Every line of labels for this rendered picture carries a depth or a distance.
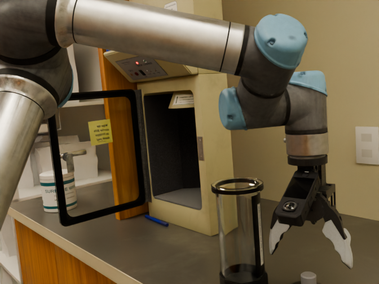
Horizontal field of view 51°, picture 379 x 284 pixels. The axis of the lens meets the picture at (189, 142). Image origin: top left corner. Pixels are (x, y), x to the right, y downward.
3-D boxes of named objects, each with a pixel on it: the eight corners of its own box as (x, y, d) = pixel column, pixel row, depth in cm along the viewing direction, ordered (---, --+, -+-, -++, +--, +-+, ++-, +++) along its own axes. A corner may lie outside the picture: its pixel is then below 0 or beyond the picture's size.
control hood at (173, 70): (136, 82, 134) (133, 52, 133) (198, 74, 109) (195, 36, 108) (105, 84, 127) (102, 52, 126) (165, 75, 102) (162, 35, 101)
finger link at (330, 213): (354, 233, 69) (322, 191, 71) (352, 235, 68) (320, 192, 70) (332, 244, 71) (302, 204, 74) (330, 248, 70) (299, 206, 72)
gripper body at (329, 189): (338, 213, 76) (335, 151, 75) (325, 227, 69) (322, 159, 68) (299, 209, 81) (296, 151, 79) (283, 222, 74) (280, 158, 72)
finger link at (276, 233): (281, 246, 82) (305, 214, 78) (269, 257, 77) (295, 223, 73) (269, 236, 83) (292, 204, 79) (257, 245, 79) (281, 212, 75)
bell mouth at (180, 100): (198, 105, 140) (197, 89, 139) (234, 103, 126) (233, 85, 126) (157, 109, 129) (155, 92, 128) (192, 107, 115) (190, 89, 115)
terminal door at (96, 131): (146, 204, 137) (135, 88, 132) (61, 228, 118) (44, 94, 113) (145, 203, 138) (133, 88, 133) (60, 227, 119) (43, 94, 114)
